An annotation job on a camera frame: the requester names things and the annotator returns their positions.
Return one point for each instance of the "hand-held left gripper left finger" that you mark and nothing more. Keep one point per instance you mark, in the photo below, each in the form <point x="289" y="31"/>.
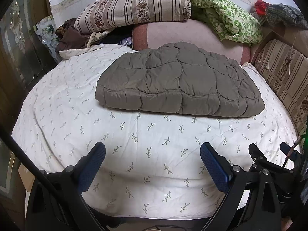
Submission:
<point x="92" y="166"/>

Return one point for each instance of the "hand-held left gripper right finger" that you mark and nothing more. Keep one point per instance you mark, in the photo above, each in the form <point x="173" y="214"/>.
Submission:
<point x="214" y="168"/>

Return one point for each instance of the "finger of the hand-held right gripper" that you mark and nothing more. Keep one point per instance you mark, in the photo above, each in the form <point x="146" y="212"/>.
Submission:
<point x="258" y="155"/>
<point x="286" y="147"/>

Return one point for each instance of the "olive quilted puffer jacket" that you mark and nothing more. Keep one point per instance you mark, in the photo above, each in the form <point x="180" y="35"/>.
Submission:
<point x="180" y="86"/>

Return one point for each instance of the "dark clothes pile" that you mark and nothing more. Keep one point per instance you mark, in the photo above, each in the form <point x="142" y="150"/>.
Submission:
<point x="115" y="39"/>

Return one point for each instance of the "white leaf-print bedsheet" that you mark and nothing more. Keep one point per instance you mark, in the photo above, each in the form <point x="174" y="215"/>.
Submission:
<point x="96" y="115"/>

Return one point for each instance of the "cardboard box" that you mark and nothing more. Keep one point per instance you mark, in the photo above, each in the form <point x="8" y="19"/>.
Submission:
<point x="24" y="176"/>

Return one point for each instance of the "striped floral pillow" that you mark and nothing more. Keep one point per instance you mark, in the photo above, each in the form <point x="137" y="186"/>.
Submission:
<point x="132" y="7"/>
<point x="284" y="72"/>

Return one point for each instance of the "pale straw stalk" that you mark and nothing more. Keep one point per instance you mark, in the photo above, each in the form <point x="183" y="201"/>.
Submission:
<point x="291" y="57"/>

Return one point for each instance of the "brown sofa back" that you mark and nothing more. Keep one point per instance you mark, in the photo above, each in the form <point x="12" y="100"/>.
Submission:
<point x="281" y="32"/>

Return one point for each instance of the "cream patterned cloth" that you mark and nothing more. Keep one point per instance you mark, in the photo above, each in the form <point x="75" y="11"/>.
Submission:
<point x="95" y="37"/>

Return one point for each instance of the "dark brown cloth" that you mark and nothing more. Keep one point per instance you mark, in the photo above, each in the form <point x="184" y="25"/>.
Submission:
<point x="72" y="38"/>

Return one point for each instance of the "grey checkered knitted cloth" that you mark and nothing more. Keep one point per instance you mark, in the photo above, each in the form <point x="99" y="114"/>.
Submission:
<point x="284" y="14"/>

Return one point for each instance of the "dark wooden cabinet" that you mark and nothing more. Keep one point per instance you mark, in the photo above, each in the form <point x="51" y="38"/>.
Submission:
<point x="21" y="53"/>

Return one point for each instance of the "green patterned blanket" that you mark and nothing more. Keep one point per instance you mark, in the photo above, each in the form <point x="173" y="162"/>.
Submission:
<point x="231" y="21"/>

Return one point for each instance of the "floral printed bag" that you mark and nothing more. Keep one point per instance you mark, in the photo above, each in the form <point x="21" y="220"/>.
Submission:
<point x="48" y="33"/>

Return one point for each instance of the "red cloth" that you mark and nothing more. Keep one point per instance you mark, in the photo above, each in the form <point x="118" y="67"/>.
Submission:
<point x="261" y="6"/>

